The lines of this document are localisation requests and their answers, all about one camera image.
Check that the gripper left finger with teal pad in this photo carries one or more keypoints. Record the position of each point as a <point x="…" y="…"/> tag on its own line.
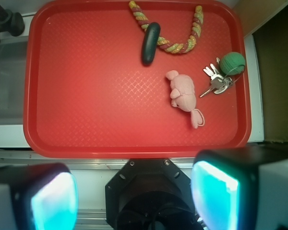
<point x="38" y="197"/>

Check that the red plastic tray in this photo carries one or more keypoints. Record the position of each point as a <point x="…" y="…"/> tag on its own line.
<point x="88" y="95"/>

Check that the silver keys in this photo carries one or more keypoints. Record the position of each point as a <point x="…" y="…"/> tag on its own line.
<point x="219" y="81"/>

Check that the grey sink faucet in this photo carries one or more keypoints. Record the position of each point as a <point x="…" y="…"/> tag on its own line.
<point x="11" y="22"/>

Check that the multicolour twisted rope toy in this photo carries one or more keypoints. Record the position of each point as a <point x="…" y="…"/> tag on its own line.
<point x="181" y="24"/>

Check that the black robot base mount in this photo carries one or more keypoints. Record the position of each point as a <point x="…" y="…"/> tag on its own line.
<point x="150" y="194"/>

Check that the dark green oblong toy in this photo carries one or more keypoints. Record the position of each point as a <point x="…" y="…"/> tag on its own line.
<point x="149" y="44"/>

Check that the pink plush bunny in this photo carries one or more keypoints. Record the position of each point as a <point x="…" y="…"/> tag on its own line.
<point x="182" y="96"/>

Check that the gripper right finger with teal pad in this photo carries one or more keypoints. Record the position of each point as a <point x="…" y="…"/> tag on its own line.
<point x="242" y="188"/>

